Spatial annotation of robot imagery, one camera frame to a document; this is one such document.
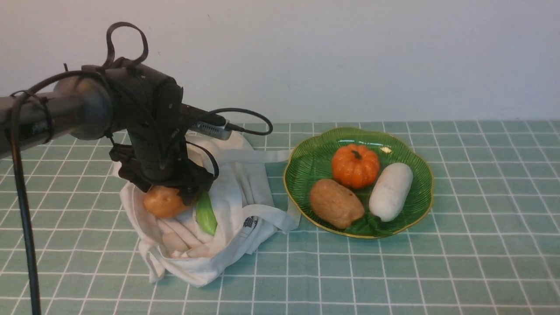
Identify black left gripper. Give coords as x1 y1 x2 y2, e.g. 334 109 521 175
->
109 127 215 197

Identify orange-brown potato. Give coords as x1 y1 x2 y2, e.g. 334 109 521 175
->
142 186 193 219

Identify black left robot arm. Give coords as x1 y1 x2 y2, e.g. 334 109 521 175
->
1 59 219 200

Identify white cloth tote bag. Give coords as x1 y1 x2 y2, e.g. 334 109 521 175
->
119 132 301 287

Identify green leafy vegetable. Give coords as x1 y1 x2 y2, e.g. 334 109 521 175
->
195 191 217 236

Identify green glass plate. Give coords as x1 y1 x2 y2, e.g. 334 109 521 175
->
283 127 435 239

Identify brown potato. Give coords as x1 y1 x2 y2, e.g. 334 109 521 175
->
309 178 365 230

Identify orange mini pumpkin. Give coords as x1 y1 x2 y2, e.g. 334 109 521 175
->
331 144 381 190

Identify green leaf sprig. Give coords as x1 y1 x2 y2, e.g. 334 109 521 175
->
344 213 392 238

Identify white radish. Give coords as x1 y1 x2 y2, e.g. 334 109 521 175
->
368 163 413 223

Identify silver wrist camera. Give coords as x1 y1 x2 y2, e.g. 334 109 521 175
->
187 115 232 141

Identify black cable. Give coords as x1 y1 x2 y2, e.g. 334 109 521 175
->
9 70 105 315

